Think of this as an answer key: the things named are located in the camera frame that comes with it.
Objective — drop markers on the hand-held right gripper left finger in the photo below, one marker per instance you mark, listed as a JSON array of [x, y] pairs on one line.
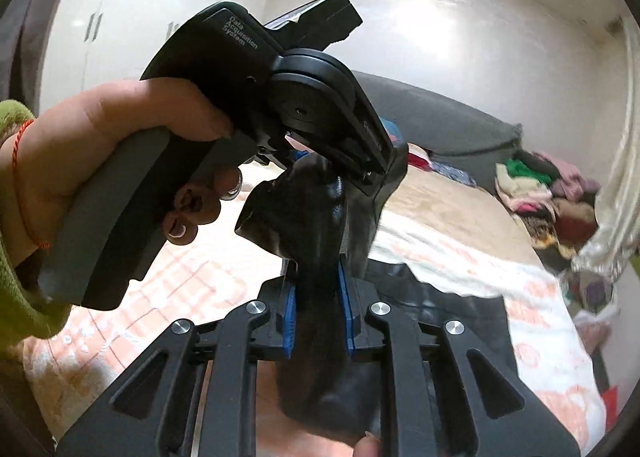
[[289, 332]]

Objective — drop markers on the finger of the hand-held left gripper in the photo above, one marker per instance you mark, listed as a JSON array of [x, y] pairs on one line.
[[372, 142]]

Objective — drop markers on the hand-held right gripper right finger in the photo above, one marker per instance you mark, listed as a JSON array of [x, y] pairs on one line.
[[347, 322]]

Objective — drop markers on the black leather jacket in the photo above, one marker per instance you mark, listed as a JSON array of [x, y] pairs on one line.
[[315, 217]]

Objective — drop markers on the person's left forearm green sleeve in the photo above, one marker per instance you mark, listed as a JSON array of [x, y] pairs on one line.
[[20, 297]]

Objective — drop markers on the red and blue clothes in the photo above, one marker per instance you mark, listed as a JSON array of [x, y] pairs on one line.
[[450, 172]]

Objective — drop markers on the pile of mixed clothes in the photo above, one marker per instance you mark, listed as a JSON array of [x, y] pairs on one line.
[[530, 187]]

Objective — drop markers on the person's right hand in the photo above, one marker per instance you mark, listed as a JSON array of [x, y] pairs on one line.
[[369, 444]]

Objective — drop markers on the person's left hand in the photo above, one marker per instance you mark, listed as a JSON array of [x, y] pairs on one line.
[[100, 127]]

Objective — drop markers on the grey headboard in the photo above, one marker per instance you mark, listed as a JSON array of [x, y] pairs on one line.
[[450, 122]]

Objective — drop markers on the tan bed sheet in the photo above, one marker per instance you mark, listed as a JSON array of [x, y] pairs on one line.
[[450, 202]]

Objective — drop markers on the white orange floral blanket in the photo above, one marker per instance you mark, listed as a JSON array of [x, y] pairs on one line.
[[450, 257]]

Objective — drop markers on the white wardrobe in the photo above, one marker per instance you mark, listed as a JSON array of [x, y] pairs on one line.
[[125, 12]]

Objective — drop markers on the clear plastic bag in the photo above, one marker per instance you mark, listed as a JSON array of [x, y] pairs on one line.
[[590, 302]]

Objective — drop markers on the cream satin cloth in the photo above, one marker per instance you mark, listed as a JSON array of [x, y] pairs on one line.
[[615, 197]]

